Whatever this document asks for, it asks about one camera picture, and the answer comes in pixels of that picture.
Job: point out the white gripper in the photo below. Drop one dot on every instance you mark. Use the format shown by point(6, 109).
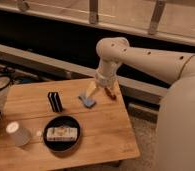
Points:
point(105, 81)

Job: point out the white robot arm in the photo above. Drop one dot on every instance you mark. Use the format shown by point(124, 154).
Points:
point(175, 133)

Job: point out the red small tool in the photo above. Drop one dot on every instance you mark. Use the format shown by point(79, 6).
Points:
point(112, 96)

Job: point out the blue sponge block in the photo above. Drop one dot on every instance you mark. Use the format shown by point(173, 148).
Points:
point(87, 102)

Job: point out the white patterned box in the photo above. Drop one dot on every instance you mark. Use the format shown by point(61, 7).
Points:
point(63, 133)

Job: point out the black round plate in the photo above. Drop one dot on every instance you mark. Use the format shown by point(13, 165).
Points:
point(61, 146)

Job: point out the small white pellet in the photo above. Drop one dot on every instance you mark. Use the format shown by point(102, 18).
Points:
point(39, 133)

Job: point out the metal bracket middle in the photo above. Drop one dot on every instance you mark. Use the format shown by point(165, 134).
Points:
point(93, 11)

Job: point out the metal bracket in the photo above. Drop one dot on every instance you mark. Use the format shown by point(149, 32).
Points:
point(93, 11)
point(156, 16)

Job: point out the metal bracket right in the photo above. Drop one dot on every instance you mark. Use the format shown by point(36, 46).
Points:
point(156, 16)

